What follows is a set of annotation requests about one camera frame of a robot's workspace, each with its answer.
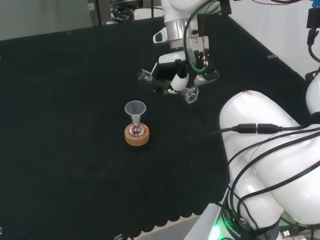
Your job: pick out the clear tape strip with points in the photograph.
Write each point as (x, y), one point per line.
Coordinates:
(272, 56)

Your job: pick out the grey camera mount plate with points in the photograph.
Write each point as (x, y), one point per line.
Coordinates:
(193, 47)

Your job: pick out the clear round-bottom flask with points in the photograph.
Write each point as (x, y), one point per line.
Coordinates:
(136, 130)

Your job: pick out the black box with blue plug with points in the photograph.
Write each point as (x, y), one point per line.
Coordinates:
(313, 18)

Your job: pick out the black cloth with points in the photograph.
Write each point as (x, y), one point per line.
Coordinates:
(75, 125)

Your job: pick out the clear plastic funnel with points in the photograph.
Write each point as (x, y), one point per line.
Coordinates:
(135, 107)

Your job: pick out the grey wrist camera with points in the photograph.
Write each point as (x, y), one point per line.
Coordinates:
(201, 80)

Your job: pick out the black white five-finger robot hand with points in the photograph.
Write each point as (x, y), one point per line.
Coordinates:
(165, 72)

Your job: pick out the clear graduated cylinder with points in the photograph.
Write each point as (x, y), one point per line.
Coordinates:
(191, 94)

